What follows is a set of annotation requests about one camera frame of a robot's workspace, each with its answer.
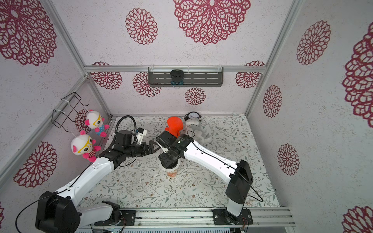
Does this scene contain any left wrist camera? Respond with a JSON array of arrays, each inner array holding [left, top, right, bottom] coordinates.
[[136, 128, 147, 145]]

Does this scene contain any left black corrugated cable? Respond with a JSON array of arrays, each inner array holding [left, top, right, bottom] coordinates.
[[115, 115, 138, 137]]

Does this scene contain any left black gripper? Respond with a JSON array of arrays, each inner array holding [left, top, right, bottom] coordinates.
[[125, 140, 161, 158]]

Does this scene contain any upper pink white doll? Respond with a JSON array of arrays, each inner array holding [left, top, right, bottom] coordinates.
[[85, 110, 110, 137]]

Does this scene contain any small alarm clock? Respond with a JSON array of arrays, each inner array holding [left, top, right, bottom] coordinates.
[[184, 111, 202, 121]]

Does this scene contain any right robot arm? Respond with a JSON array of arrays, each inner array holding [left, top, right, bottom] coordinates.
[[156, 131, 253, 218]]

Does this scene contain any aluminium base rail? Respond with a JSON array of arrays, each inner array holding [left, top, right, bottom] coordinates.
[[93, 207, 296, 232]]

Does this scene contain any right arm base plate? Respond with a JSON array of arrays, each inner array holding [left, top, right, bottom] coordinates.
[[211, 208, 254, 225]]

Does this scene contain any black wire basket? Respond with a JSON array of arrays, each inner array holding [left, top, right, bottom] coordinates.
[[51, 92, 88, 134]]

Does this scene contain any black object on shelf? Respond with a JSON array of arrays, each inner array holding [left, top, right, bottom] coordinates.
[[170, 70, 185, 85]]

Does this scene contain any lower pink white doll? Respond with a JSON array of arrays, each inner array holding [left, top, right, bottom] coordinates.
[[71, 131, 101, 163]]

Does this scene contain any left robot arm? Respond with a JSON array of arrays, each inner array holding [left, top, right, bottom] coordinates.
[[36, 141, 157, 233]]

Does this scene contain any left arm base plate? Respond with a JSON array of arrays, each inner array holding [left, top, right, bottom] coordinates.
[[94, 210, 137, 227]]

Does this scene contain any pink white doll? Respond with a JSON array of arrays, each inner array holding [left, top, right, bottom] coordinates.
[[71, 131, 101, 163], [85, 110, 110, 137]]

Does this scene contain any white grey plush rabbit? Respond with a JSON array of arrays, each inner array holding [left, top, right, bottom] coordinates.
[[186, 118, 212, 145]]

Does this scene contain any grey metal wall shelf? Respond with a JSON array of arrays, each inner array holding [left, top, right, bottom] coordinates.
[[148, 67, 224, 88]]

